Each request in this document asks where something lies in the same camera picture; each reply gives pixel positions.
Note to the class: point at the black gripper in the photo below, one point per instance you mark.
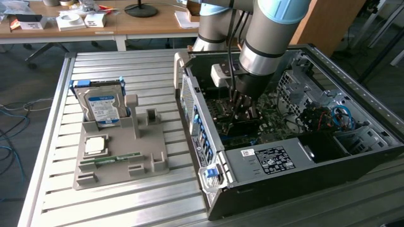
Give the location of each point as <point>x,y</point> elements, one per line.
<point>254,85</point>

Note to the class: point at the Nvidia graphics card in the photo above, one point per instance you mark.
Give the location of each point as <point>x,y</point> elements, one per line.
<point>247,130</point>

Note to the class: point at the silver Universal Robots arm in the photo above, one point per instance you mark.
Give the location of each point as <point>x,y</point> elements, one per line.
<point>271,28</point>

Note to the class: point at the CPU socket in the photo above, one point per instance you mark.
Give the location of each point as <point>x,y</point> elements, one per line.
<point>226,106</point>

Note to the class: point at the perforated metal disk bay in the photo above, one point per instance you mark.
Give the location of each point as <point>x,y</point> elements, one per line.
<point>297,92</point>

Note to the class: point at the green motherboard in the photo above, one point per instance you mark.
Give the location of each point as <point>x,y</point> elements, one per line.
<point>275,125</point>

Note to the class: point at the white paper stack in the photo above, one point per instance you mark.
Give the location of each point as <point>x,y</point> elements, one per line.
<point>186,21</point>

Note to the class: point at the grey power supply unit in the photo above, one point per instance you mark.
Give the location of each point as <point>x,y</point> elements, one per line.
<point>250,168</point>

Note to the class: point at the wooden cabinet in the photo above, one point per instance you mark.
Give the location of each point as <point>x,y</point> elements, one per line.
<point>331,23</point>

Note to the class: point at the brown cardboard box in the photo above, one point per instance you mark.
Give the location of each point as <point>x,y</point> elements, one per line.
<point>193,8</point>

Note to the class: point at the blue case latch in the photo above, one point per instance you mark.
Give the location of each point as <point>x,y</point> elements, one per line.
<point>211,172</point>

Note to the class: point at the wooden desk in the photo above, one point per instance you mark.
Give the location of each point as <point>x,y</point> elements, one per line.
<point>142,23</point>

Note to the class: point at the black open PC case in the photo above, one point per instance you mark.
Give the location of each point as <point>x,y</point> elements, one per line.
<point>285,189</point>

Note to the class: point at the black lamp base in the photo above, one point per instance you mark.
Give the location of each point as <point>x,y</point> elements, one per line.
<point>141,11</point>

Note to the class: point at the grey parts rack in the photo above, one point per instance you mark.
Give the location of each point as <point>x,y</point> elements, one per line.
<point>126,146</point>

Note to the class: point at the hard disk in blue carrier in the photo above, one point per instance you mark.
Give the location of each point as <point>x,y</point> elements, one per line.
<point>101,106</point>

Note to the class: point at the green RAM stick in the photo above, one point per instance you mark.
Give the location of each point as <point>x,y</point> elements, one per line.
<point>110,159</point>

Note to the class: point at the red yellow packet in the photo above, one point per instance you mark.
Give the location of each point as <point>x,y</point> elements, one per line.
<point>109,9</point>

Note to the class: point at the silver CPU chip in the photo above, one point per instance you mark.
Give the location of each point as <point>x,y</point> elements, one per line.
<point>95,145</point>

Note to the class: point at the small white labelled box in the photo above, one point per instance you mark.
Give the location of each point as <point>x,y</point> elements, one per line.
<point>95,21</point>

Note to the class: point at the white box with tape roll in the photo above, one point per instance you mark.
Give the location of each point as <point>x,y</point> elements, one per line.
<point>71,23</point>

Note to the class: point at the beige tape roll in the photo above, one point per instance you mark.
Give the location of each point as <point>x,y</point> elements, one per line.
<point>66,3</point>

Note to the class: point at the grey cup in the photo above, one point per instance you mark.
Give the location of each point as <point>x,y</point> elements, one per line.
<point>51,2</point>

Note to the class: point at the black and white box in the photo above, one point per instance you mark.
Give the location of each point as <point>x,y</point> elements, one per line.
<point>31,24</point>

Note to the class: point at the small red box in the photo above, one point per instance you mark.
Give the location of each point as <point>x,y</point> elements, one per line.
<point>14,24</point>

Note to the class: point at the clear plastic bag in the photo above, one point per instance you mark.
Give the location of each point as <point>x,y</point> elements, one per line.
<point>13,7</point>

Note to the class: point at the light grey wrist camera box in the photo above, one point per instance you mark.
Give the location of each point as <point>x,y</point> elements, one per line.
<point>221,75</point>

